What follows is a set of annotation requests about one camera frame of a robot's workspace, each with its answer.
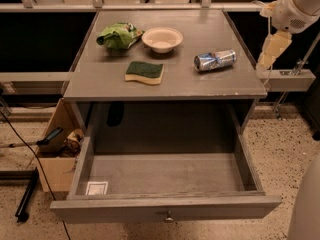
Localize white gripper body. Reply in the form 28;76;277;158
272;0;318;34

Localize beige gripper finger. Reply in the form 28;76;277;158
260;1;277;18
256;30;292;71

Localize silver blue redbull can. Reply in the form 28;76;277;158
194;50;237;72

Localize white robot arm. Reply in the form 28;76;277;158
256;0;320;240

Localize grey open top drawer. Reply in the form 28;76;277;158
49;101;283;225

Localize metal drawer knob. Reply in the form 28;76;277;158
164;211;174;223

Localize green yellow sponge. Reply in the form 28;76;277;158
125;61;164;85

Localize grey cabinet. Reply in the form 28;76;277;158
64;9;266;133

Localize green chip bag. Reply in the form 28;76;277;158
96;22;144;50

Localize crumpled items in box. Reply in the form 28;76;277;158
60;129;84;157

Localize white tag sticker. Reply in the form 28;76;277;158
86;181;108;195

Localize cardboard box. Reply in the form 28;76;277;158
36;99;83;192

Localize black stand foot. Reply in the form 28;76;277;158
15;169;39;223

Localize white hanging cable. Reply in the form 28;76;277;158
251;0;274;87

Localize black handled tool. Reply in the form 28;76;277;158
0;127;63;148

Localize black floor cable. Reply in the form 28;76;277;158
0;110;72;240

